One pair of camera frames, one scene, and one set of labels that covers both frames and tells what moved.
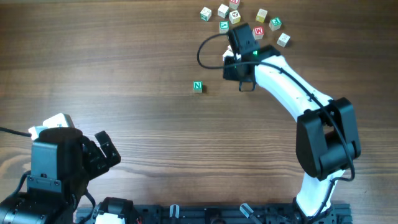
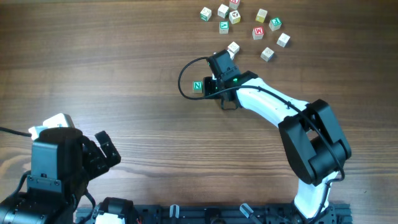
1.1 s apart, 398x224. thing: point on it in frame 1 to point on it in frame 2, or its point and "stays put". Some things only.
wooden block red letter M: (258, 32) stays put
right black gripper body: (237, 73) to (212, 88)
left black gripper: (94, 154) stays put
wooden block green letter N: (197, 86) stays put
